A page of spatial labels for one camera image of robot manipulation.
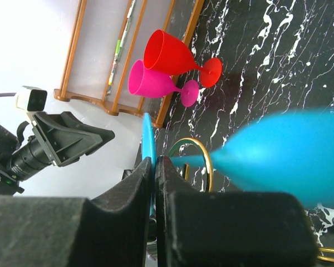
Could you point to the blue wine glass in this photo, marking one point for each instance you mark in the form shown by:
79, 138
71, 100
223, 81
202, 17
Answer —
291, 152

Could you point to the green capped marker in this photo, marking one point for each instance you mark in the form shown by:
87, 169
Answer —
119, 45

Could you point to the wooden tiered shelf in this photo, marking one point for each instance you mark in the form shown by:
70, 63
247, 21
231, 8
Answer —
96, 29

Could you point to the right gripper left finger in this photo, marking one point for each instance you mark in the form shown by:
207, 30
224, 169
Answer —
110, 230

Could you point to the gold wire wine glass rack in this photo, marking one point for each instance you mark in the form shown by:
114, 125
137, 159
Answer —
204, 159

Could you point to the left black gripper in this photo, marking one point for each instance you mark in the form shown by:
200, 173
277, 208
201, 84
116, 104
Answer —
59, 139

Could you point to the magenta wine glass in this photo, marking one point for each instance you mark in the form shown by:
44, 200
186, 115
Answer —
154, 84

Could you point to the red wine glass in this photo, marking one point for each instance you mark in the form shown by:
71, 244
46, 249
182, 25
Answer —
171, 56

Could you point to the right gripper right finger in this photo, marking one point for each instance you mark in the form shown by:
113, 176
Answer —
228, 229

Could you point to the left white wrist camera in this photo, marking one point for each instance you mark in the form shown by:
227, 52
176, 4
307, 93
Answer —
30, 99

